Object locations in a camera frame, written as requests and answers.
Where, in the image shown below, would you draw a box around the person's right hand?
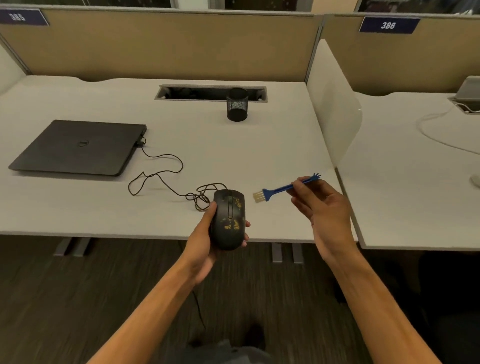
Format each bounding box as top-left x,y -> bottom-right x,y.
286,178 -> 359,264

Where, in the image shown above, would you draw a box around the person's left hand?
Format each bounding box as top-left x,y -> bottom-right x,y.
179,201 -> 251,284

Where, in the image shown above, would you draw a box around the black stained computer mouse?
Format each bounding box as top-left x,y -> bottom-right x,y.
208,189 -> 247,251

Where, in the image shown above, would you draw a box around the blue cleaning brush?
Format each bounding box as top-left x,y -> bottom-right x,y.
253,173 -> 322,204

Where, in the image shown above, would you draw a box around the person's left forearm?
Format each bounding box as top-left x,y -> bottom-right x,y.
86,260 -> 206,364

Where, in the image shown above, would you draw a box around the person's right forearm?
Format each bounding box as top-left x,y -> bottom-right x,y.
325,245 -> 444,364

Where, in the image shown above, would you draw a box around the white desk divider panel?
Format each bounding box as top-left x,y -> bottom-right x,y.
0,42 -> 28,95
306,39 -> 364,168

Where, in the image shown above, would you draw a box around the black mesh pen cup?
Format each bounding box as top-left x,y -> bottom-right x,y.
226,88 -> 250,122

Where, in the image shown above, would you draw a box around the person's dark shoe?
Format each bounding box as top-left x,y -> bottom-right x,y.
243,323 -> 268,352

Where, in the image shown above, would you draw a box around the person's grey trousers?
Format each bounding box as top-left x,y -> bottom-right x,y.
179,339 -> 275,364

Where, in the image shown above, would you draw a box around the black closed laptop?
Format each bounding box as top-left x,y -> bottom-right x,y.
8,119 -> 148,177

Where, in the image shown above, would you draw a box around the beige partition panel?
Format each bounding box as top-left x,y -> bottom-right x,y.
320,14 -> 480,95
0,5 -> 324,83

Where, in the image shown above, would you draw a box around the blue number label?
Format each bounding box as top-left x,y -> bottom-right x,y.
358,16 -> 421,35
0,8 -> 50,27

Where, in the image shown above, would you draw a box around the black mouse cable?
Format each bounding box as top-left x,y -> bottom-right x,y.
128,137 -> 228,212

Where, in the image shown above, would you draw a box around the thin black hanging cable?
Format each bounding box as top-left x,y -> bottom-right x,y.
191,289 -> 207,332

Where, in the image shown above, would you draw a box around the white cable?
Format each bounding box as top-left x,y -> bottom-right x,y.
416,103 -> 480,155

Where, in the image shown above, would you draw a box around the grey cable tray lid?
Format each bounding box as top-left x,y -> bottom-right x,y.
448,75 -> 480,113

